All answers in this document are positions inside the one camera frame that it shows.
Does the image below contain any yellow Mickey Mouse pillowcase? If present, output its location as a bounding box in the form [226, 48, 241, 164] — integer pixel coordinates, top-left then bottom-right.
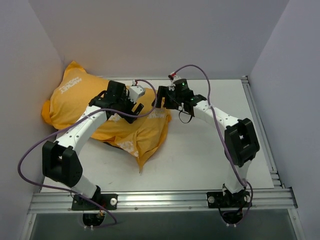
[41, 61, 172, 170]

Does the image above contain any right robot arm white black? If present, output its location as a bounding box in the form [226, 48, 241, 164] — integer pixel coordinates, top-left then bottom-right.
[153, 78, 260, 207]

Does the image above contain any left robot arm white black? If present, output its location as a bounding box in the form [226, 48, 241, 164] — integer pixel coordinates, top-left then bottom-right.
[42, 81, 146, 210]

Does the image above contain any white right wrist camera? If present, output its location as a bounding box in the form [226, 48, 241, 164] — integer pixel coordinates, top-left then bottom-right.
[168, 72, 181, 91]

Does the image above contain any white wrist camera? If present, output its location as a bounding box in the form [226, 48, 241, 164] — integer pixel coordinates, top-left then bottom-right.
[168, 72, 181, 91]
[128, 80, 146, 103]

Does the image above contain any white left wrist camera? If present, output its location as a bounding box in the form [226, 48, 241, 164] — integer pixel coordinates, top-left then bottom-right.
[128, 80, 146, 103]

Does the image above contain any aluminium back frame rail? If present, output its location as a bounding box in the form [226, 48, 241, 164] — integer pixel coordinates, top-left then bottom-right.
[97, 75, 248, 82]

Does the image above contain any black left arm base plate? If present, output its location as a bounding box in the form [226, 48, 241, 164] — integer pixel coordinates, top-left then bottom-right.
[71, 193, 118, 211]

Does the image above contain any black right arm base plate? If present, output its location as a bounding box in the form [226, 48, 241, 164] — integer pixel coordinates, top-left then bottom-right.
[206, 189, 252, 209]

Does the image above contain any aluminium front frame rail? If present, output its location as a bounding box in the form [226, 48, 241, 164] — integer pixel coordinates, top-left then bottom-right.
[28, 188, 298, 214]

